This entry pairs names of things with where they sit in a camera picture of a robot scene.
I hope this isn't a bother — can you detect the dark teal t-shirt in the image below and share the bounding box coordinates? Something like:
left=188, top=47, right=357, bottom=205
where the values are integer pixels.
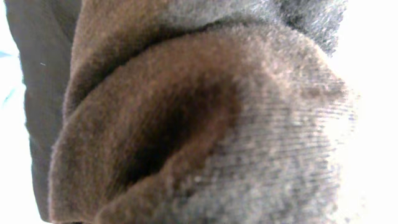
left=6, top=0, right=358, bottom=223

